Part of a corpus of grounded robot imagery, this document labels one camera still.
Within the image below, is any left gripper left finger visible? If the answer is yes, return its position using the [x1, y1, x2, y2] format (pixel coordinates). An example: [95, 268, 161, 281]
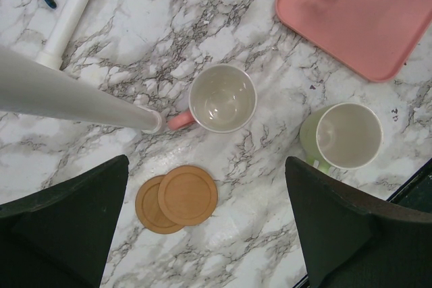
[1, 155, 129, 287]

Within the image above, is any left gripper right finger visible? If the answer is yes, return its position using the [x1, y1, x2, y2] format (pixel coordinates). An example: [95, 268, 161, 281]
[285, 156, 431, 287]

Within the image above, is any pink serving tray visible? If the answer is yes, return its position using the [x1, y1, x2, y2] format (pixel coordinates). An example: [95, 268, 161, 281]
[275, 0, 431, 82]

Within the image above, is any green mug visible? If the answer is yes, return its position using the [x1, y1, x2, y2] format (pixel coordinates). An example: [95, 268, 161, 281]
[300, 103, 383, 173]

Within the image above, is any cork coaster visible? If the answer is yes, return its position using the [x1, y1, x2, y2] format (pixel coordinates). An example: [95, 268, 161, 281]
[158, 165, 218, 226]
[135, 175, 184, 234]

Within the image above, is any white pvc pipe frame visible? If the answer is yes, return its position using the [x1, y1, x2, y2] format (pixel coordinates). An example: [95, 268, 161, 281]
[1, 0, 165, 134]

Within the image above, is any pink mug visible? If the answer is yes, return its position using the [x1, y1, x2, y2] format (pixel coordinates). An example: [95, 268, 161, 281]
[167, 64, 257, 134]

